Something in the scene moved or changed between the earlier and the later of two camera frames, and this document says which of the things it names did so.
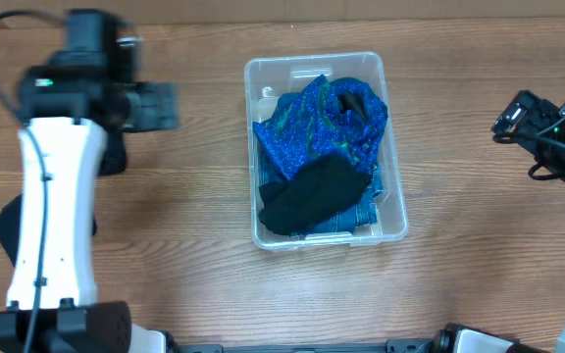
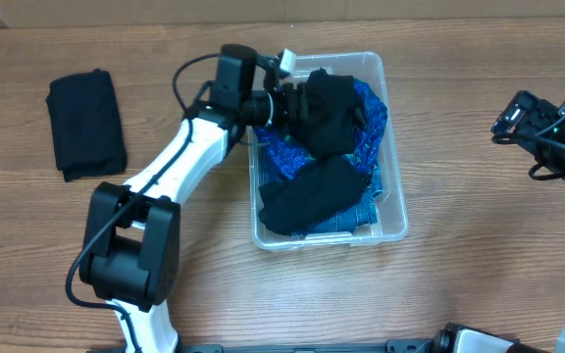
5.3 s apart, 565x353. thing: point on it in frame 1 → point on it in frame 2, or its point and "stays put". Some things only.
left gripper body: (111, 154) → (300, 102)
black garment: (7, 226) → (332, 115)
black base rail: (433, 345) stays put
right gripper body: (536, 131) stays put
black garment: (318, 190) stays put
